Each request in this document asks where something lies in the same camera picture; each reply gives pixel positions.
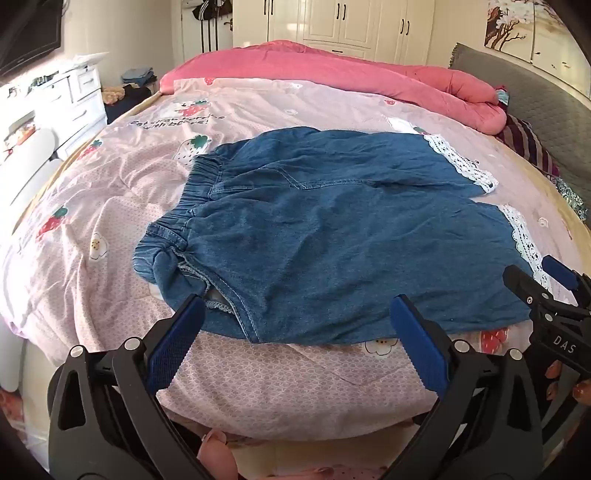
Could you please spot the patterned dark cloth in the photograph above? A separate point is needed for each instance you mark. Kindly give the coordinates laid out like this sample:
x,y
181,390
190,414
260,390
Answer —
x,y
568,196

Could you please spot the grey quilted headboard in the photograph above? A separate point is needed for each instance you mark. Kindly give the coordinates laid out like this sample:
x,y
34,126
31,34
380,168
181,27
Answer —
x,y
531,101

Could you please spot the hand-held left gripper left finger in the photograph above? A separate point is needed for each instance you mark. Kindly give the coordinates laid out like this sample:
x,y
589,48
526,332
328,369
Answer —
x,y
178,341

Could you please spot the white wardrobe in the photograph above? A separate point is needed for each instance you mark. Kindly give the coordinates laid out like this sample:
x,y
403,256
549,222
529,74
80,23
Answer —
x,y
351,23

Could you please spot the pink comforter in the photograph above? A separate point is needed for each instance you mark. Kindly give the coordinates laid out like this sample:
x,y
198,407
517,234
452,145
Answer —
x,y
323,69

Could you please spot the striped purple cloth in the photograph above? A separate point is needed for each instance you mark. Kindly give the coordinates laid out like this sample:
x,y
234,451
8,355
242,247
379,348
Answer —
x,y
526,143

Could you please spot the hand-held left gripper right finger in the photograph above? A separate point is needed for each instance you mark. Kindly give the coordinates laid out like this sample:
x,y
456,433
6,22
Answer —
x,y
420,341

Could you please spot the blue denim pants lace hem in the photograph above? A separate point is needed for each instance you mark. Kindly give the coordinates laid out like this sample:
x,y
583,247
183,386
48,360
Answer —
x,y
323,230

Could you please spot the dark hanging clothes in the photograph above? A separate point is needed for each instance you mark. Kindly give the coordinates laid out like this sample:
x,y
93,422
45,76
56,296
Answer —
x,y
210,9

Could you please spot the folded clothes pile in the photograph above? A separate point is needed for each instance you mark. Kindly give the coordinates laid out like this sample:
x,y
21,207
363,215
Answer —
x,y
136,78

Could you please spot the tree blossom wall picture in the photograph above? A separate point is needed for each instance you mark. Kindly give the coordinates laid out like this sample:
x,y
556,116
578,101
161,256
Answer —
x,y
508,23

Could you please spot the pink strawberry printed quilt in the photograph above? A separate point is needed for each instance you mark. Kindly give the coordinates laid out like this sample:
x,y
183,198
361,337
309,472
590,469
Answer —
x,y
115,207

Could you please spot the black television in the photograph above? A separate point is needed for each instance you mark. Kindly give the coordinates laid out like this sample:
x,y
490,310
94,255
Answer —
x,y
27,37

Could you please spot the person's right hand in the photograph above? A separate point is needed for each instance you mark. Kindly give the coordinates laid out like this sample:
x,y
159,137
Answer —
x,y
552,376

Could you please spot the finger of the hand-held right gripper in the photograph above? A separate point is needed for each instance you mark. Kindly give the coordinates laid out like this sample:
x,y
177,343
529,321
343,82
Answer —
x,y
521,282
559,273

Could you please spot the white drawer dresser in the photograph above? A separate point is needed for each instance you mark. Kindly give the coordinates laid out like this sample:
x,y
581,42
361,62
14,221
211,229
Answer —
x,y
87,106

